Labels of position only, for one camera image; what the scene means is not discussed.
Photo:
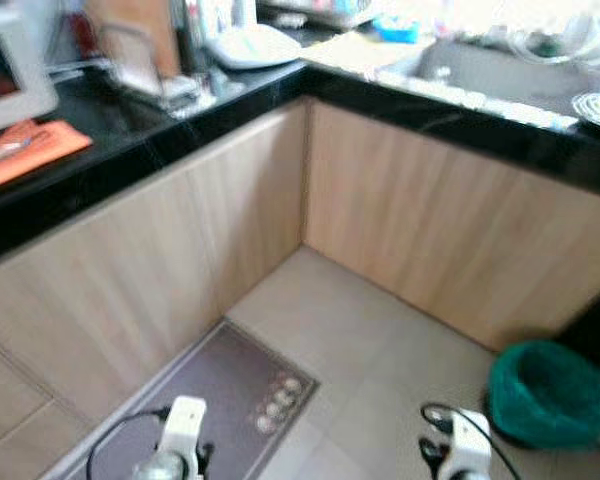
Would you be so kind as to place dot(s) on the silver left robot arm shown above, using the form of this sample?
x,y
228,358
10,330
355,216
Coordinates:
x,y
160,468

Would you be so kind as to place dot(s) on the wooden kitchen cabinet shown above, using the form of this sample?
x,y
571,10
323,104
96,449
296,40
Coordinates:
x,y
400,200

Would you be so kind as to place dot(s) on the grey floor mat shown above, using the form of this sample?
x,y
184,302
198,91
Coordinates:
x,y
210,390

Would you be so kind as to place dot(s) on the orange cloth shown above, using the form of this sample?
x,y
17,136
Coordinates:
x,y
30,150

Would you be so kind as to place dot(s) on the stainless steel sink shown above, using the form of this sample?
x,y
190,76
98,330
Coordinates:
x,y
500,75

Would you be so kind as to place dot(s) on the white round plate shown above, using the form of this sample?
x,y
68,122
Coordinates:
x,y
250,47

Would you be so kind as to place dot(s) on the wooden cutting board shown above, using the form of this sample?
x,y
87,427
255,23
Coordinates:
x,y
130,25

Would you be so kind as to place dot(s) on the white microwave oven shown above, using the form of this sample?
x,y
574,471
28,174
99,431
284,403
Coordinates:
x,y
15,60

